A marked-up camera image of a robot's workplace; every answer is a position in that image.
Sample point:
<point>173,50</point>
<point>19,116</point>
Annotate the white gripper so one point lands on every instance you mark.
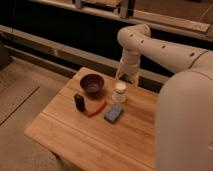
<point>129,64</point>

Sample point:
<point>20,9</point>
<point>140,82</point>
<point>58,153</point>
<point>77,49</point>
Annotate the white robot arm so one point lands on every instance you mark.
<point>184,113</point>

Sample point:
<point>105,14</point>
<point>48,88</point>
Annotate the black eraser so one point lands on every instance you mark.
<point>79,102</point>

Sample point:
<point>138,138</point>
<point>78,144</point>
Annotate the purple bowl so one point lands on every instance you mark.
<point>92,83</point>

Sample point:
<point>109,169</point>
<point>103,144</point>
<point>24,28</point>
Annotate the blue sponge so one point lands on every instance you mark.
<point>113,114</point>

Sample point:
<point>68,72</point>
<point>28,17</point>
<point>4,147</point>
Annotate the wooden cutting board table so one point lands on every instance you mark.
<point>92,143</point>

